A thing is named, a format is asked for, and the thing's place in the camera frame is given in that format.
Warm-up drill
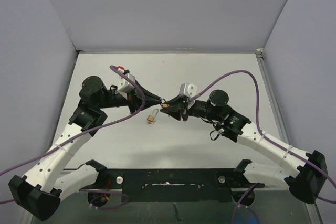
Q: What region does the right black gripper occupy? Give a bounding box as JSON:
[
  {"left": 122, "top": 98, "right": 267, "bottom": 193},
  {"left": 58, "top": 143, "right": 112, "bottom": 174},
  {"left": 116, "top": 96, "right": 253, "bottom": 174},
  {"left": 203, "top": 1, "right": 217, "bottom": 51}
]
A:
[{"left": 161, "top": 95, "right": 222, "bottom": 122}]

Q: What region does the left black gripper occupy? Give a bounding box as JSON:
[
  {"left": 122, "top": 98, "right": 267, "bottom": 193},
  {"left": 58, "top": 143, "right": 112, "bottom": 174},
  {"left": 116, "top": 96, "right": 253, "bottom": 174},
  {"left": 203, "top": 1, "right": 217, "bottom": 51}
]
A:
[{"left": 97, "top": 80, "right": 162, "bottom": 115}]

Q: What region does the long-shackle brass padlock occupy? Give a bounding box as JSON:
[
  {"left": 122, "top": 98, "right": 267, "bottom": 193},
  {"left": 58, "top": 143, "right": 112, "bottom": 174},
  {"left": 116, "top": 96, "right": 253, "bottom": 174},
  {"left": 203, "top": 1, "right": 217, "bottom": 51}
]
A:
[
  {"left": 160, "top": 98, "right": 170, "bottom": 108},
  {"left": 146, "top": 108, "right": 160, "bottom": 125}
]

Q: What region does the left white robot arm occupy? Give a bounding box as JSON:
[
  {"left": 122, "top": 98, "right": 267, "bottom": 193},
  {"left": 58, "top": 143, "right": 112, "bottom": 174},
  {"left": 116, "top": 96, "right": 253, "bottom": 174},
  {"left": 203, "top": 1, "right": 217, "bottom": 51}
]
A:
[{"left": 8, "top": 73, "right": 162, "bottom": 221}]

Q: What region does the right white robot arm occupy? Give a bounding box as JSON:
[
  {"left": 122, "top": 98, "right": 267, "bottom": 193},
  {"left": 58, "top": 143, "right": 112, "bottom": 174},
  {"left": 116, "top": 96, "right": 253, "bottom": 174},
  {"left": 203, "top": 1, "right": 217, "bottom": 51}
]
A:
[{"left": 161, "top": 90, "right": 328, "bottom": 204}]

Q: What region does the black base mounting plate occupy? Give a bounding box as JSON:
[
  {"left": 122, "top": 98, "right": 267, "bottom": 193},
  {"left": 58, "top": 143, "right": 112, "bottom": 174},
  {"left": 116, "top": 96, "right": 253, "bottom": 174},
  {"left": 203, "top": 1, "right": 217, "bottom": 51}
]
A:
[{"left": 87, "top": 168, "right": 252, "bottom": 202}]

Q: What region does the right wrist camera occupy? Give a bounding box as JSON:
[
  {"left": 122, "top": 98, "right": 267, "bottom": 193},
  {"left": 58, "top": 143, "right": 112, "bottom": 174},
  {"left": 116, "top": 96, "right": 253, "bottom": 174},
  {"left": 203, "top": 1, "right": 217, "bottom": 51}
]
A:
[{"left": 179, "top": 83, "right": 197, "bottom": 98}]

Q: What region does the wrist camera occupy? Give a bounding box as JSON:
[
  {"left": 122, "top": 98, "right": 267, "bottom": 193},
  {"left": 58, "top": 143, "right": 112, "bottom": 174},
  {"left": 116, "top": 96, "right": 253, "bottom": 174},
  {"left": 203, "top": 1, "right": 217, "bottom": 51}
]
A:
[
  {"left": 117, "top": 73, "right": 135, "bottom": 97},
  {"left": 179, "top": 83, "right": 197, "bottom": 98}
]

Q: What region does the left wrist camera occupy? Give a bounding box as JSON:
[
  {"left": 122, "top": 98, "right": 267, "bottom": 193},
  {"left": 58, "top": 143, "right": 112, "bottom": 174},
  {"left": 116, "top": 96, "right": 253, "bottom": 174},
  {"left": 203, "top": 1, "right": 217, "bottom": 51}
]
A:
[{"left": 117, "top": 73, "right": 135, "bottom": 97}]

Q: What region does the aluminium frame rail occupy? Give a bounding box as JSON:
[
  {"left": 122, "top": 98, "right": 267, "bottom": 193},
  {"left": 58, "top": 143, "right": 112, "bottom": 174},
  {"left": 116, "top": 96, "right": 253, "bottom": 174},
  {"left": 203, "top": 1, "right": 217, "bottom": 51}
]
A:
[{"left": 256, "top": 47, "right": 307, "bottom": 172}]

